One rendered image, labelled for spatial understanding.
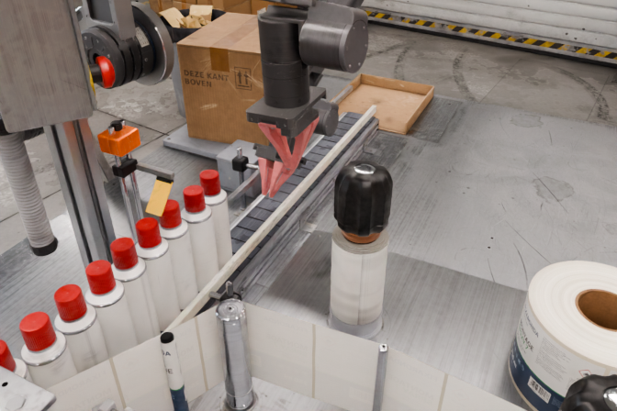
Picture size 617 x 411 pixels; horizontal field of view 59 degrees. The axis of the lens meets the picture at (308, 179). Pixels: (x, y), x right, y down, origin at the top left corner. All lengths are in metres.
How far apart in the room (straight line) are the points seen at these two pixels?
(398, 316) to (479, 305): 0.14
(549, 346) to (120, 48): 1.02
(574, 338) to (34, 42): 0.73
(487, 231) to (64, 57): 0.93
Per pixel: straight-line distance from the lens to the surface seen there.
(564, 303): 0.84
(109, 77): 0.70
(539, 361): 0.83
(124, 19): 1.32
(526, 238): 1.27
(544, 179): 1.50
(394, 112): 1.73
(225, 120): 1.48
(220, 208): 0.95
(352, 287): 0.83
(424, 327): 0.95
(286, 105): 0.66
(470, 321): 0.98
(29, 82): 0.67
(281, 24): 0.63
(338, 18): 0.61
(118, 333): 0.83
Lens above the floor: 1.57
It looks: 33 degrees down
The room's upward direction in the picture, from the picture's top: straight up
